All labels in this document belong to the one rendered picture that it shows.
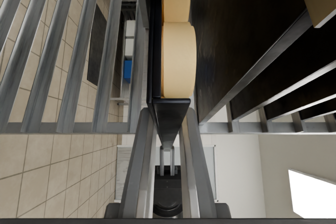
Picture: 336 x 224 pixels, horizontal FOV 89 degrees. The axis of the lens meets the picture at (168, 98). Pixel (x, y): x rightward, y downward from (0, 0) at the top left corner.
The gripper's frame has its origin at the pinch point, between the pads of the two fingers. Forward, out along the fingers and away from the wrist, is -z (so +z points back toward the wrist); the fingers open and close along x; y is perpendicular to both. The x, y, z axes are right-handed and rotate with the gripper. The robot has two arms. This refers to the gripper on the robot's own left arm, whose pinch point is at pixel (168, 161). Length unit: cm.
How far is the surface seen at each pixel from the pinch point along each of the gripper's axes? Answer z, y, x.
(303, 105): -19.5, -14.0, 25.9
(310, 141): -136, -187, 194
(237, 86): -12.3, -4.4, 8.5
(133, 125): -26.1, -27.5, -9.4
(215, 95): -17.6, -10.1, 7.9
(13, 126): -26, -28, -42
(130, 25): -351, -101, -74
